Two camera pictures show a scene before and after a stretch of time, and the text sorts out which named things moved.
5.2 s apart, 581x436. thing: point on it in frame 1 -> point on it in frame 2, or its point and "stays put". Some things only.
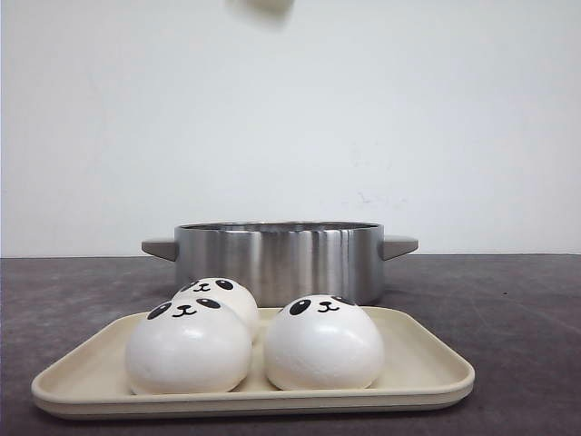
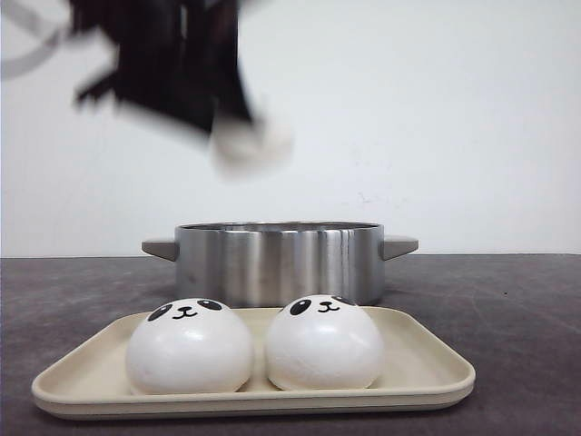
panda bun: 322,342 stays put
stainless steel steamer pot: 285,260 stays put
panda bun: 226,290 -> 247,150
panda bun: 188,346 stays put
